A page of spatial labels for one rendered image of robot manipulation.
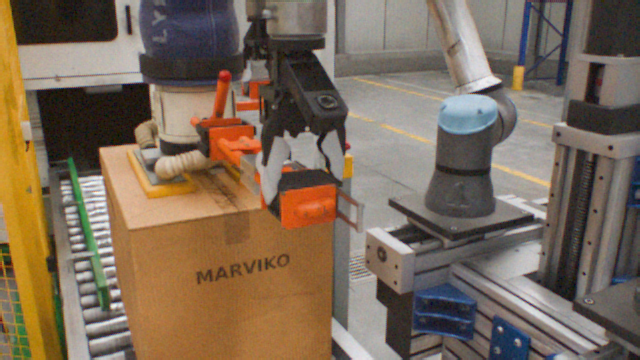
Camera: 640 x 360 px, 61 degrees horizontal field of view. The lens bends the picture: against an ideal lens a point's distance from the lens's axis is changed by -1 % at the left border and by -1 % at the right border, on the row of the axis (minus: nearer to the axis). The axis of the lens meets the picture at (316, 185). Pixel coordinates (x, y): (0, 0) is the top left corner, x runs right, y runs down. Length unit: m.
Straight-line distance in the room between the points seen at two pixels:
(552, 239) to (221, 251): 0.63
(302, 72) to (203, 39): 0.52
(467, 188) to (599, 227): 0.26
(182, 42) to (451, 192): 0.62
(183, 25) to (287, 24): 0.51
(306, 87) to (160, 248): 0.50
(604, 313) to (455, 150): 0.43
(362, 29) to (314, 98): 10.74
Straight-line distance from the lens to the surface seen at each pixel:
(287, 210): 0.67
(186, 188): 1.13
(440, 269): 1.16
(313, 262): 1.14
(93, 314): 1.85
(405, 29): 11.93
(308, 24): 0.66
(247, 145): 0.91
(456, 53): 1.26
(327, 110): 0.61
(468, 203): 1.15
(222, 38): 1.17
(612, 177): 1.03
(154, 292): 1.05
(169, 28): 1.16
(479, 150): 1.13
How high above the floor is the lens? 1.46
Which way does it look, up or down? 19 degrees down
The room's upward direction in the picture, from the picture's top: straight up
